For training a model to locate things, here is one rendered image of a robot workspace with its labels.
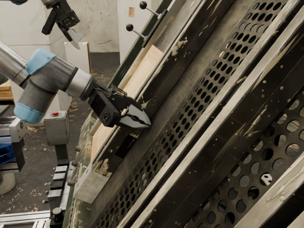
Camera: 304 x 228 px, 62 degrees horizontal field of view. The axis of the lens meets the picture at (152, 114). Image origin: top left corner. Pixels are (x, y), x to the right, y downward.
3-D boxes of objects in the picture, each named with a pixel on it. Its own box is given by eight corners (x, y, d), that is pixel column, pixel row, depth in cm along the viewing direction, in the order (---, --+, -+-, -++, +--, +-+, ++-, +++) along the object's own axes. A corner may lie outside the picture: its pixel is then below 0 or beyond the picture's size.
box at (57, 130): (51, 137, 162) (47, 111, 155) (71, 135, 164) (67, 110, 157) (48, 146, 151) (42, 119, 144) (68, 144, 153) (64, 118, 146)
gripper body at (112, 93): (129, 92, 77) (94, 72, 73) (131, 102, 69) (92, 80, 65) (116, 112, 79) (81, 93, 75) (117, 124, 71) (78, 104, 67)
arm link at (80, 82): (77, 71, 64) (62, 97, 66) (93, 81, 65) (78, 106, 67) (80, 65, 70) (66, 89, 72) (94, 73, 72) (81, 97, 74)
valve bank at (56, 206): (58, 183, 147) (52, 148, 138) (83, 181, 149) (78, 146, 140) (37, 263, 102) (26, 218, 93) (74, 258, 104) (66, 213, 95)
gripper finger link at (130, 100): (144, 105, 73) (119, 89, 70) (145, 106, 72) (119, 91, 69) (136, 118, 74) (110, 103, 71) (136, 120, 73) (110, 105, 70)
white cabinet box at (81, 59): (68, 72, 625) (64, 42, 597) (91, 71, 632) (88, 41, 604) (64, 76, 584) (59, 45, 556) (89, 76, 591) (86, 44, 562)
